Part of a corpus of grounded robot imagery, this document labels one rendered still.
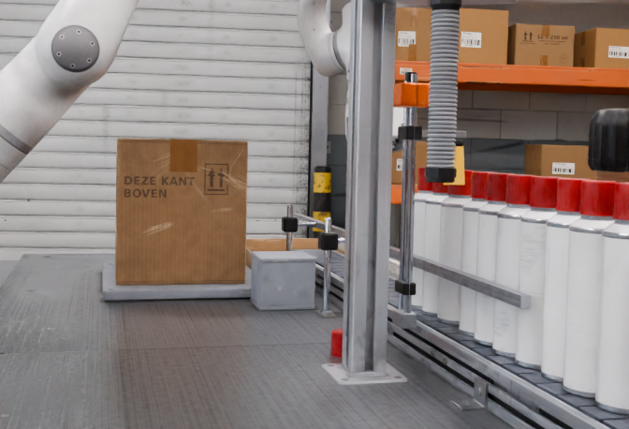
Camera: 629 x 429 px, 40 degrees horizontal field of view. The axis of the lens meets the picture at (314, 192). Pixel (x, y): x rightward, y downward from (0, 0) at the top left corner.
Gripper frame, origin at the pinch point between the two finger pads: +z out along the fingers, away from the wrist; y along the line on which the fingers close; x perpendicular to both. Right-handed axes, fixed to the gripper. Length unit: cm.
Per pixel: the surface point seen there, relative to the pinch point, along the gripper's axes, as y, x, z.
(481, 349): -3, -40, 35
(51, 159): -77, 390, -134
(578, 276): -2, -62, 31
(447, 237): -1.8, -30.4, 19.4
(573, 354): -3, -59, 38
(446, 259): -1.9, -29.2, 22.1
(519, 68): 185, 272, -154
